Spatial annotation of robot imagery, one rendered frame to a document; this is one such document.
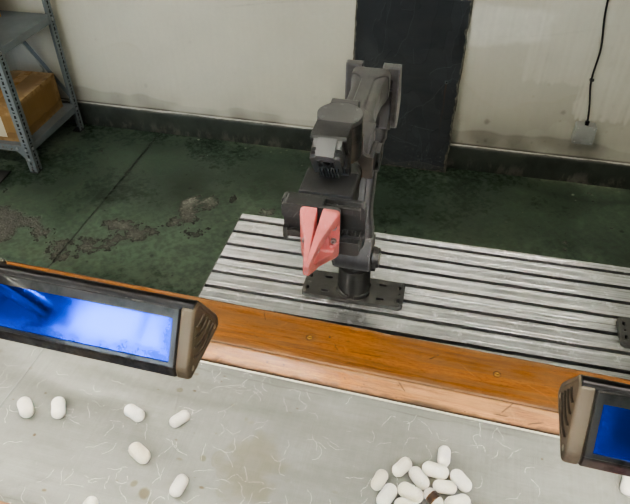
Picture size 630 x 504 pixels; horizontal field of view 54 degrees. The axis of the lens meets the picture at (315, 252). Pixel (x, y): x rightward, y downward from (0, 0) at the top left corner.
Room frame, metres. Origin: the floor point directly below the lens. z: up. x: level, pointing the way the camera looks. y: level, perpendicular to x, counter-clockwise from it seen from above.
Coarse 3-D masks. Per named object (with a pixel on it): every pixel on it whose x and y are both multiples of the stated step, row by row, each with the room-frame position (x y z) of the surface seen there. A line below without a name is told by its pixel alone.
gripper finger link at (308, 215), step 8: (304, 208) 0.58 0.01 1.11; (312, 208) 0.58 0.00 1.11; (304, 216) 0.57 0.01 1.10; (312, 216) 0.57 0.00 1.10; (304, 224) 0.56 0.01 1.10; (312, 224) 0.56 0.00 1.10; (304, 232) 0.55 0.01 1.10; (312, 232) 0.55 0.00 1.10; (344, 232) 0.59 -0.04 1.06; (352, 232) 0.59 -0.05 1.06; (360, 232) 0.59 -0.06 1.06; (304, 240) 0.54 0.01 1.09; (312, 240) 0.55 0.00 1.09; (344, 240) 0.58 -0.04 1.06; (352, 240) 0.58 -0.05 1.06; (360, 240) 0.58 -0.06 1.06; (304, 248) 0.53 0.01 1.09; (344, 248) 0.58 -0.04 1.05; (352, 248) 0.57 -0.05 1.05; (304, 256) 0.52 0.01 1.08; (304, 264) 0.51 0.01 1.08; (304, 272) 0.51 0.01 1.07
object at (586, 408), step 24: (576, 384) 0.33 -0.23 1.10; (600, 384) 0.32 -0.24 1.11; (624, 384) 0.32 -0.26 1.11; (576, 408) 0.31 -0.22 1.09; (600, 408) 0.31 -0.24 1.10; (624, 408) 0.31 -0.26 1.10; (576, 432) 0.30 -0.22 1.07; (600, 432) 0.30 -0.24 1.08; (624, 432) 0.30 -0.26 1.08; (576, 456) 0.29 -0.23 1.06; (600, 456) 0.29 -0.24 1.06; (624, 456) 0.29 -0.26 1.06
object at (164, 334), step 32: (0, 288) 0.46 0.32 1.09; (32, 288) 0.45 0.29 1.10; (64, 288) 0.45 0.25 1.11; (96, 288) 0.44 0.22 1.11; (128, 288) 0.44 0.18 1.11; (0, 320) 0.44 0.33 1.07; (32, 320) 0.44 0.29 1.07; (64, 320) 0.43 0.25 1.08; (96, 320) 0.43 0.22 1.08; (128, 320) 0.42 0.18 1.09; (160, 320) 0.41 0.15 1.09; (192, 320) 0.41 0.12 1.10; (64, 352) 0.42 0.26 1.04; (96, 352) 0.41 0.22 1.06; (128, 352) 0.40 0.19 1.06; (160, 352) 0.40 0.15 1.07; (192, 352) 0.40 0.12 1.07
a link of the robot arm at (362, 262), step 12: (384, 108) 0.97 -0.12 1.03; (384, 120) 0.96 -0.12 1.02; (384, 132) 0.95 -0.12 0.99; (372, 180) 0.91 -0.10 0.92; (360, 192) 0.90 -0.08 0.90; (372, 192) 0.91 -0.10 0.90; (372, 204) 0.91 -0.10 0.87; (372, 216) 0.90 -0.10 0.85; (372, 228) 0.88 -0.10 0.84; (372, 240) 0.86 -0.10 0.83; (360, 252) 0.85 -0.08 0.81; (336, 264) 0.85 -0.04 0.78; (348, 264) 0.84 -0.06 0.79; (360, 264) 0.84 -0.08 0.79
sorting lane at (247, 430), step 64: (0, 384) 0.61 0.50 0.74; (64, 384) 0.61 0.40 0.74; (128, 384) 0.61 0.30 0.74; (192, 384) 0.61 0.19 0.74; (256, 384) 0.61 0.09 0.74; (0, 448) 0.49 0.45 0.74; (64, 448) 0.49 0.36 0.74; (128, 448) 0.49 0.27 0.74; (192, 448) 0.49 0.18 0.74; (256, 448) 0.49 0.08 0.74; (320, 448) 0.49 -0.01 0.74; (384, 448) 0.49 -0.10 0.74; (512, 448) 0.49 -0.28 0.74
